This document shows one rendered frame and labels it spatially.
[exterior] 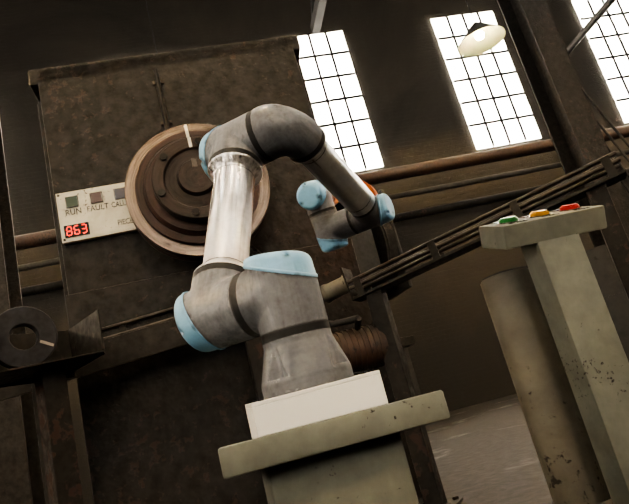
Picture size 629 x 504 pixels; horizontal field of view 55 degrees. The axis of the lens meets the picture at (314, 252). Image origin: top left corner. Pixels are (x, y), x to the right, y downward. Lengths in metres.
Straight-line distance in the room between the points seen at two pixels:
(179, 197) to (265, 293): 1.01
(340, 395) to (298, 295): 0.17
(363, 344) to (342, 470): 0.88
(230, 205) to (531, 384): 0.76
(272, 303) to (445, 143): 8.70
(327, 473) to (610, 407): 0.64
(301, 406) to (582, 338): 0.64
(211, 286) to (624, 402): 0.82
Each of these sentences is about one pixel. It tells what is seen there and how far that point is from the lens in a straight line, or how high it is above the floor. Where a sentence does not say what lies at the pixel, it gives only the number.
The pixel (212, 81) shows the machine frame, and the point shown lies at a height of 1.60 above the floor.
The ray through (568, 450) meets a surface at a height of 0.11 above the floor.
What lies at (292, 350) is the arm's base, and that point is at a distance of 0.95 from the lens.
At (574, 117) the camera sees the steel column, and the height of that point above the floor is 2.26.
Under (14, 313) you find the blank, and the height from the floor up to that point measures 0.73.
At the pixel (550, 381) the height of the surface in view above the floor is 0.26.
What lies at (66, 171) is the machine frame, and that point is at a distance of 2.28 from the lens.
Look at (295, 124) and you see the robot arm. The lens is 1.27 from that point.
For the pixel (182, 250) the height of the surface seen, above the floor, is 0.91.
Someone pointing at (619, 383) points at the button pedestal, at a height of 0.23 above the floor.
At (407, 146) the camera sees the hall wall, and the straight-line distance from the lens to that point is 9.37.
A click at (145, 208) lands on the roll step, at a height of 1.07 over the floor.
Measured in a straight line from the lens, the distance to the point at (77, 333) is 1.82.
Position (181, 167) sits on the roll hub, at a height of 1.15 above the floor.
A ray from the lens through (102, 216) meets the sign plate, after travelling 2.17.
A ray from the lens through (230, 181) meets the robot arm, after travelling 1.23.
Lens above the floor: 0.30
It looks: 15 degrees up
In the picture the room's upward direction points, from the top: 15 degrees counter-clockwise
